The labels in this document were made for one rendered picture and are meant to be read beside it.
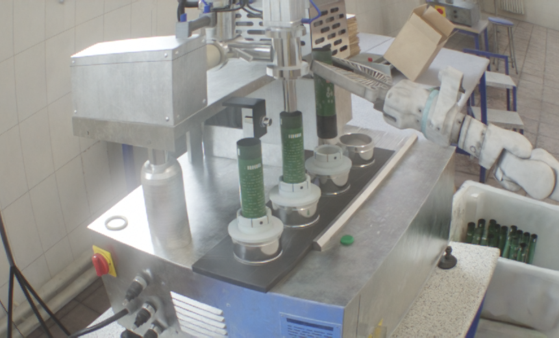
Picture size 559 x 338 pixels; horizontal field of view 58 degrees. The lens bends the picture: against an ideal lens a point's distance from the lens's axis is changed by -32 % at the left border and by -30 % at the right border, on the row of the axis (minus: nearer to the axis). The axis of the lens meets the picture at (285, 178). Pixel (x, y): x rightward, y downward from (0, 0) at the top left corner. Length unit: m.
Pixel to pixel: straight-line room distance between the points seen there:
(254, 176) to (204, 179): 0.33
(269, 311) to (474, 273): 0.62
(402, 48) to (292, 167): 1.74
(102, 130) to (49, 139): 1.51
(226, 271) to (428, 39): 1.86
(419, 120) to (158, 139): 0.37
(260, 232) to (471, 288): 0.59
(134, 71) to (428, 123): 0.44
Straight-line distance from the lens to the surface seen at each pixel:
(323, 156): 1.09
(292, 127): 0.98
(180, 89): 0.91
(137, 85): 0.93
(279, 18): 0.92
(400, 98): 0.98
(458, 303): 1.31
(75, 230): 2.74
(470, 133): 0.98
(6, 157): 2.35
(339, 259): 0.97
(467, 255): 1.48
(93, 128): 1.03
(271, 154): 1.24
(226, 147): 1.29
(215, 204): 1.13
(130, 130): 0.97
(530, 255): 1.92
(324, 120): 1.08
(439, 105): 0.97
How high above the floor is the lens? 1.52
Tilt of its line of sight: 25 degrees down
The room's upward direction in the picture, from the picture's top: 3 degrees counter-clockwise
